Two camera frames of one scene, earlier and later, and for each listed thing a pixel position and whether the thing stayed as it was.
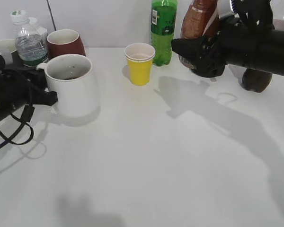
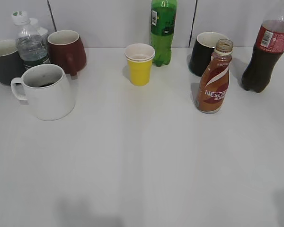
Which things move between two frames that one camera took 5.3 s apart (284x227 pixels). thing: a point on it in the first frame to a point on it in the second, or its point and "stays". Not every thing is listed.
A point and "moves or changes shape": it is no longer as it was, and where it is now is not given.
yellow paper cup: [140, 56] stays
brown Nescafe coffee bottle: [201, 20] to [214, 87]
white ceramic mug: [70, 76] moves or changes shape
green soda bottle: [163, 18] stays
